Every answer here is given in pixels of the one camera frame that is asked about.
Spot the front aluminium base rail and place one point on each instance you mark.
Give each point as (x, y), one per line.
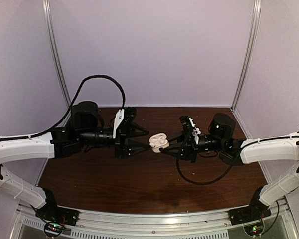
(214, 224)

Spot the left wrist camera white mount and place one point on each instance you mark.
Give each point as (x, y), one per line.
(123, 119)

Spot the aluminium frame post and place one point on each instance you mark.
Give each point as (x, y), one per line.
(254, 26)
(54, 50)

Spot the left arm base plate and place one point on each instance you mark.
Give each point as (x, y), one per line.
(61, 215)

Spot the white earbud charging case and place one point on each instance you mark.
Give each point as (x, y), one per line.
(158, 141)

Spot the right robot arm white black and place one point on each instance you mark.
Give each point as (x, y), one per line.
(235, 152)

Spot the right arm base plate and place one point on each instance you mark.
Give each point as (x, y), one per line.
(247, 214)

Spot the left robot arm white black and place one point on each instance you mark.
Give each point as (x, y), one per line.
(84, 130)

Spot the left aluminium frame post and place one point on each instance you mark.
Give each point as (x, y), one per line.
(54, 50)

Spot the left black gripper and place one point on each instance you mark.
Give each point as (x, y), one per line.
(122, 132)

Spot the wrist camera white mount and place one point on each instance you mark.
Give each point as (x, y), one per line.
(190, 128)
(123, 119)

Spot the right aluminium frame post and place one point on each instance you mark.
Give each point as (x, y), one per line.
(254, 26)

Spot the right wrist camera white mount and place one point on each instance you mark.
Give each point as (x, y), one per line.
(190, 128)

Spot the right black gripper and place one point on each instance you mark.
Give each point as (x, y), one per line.
(188, 150)

